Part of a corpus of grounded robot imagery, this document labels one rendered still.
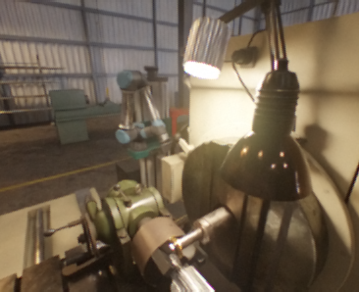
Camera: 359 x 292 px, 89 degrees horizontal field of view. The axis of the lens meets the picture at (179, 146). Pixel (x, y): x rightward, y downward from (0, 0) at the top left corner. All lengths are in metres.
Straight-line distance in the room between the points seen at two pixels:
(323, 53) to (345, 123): 0.17
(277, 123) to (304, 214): 0.31
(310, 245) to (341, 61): 0.44
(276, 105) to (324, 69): 0.31
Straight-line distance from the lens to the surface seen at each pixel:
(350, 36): 0.58
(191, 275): 0.65
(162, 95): 1.85
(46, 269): 1.11
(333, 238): 0.66
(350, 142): 0.58
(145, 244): 0.68
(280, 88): 0.29
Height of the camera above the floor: 1.78
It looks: 20 degrees down
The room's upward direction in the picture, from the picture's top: straight up
